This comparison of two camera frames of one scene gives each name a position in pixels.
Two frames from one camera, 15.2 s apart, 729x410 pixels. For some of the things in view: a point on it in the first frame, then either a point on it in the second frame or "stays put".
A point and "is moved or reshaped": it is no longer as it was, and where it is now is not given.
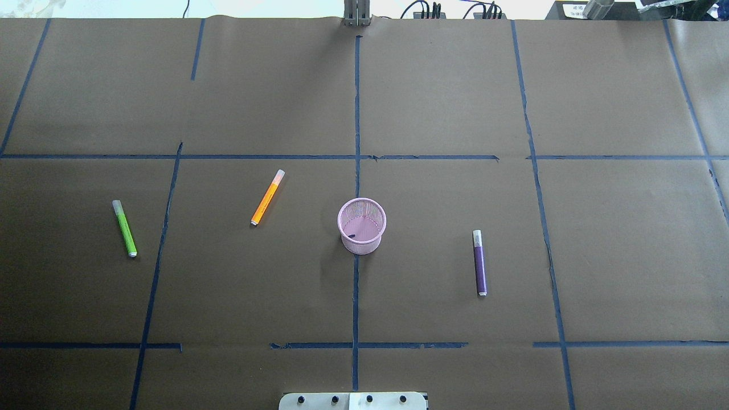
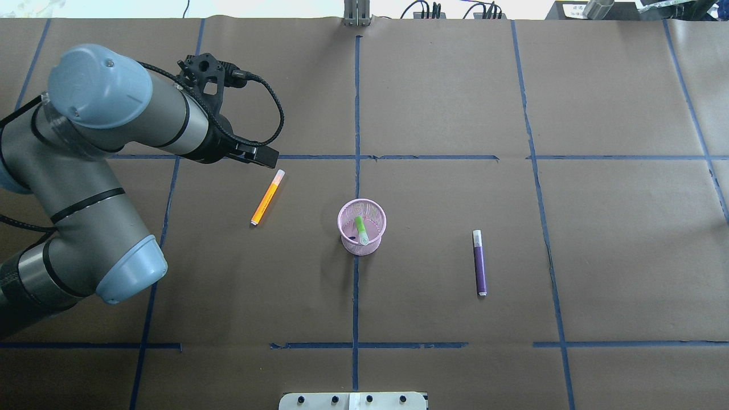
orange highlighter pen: (267, 197) stays put
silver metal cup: (597, 9) stays put
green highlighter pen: (125, 228) is moved or reshaped
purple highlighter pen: (480, 263) stays put
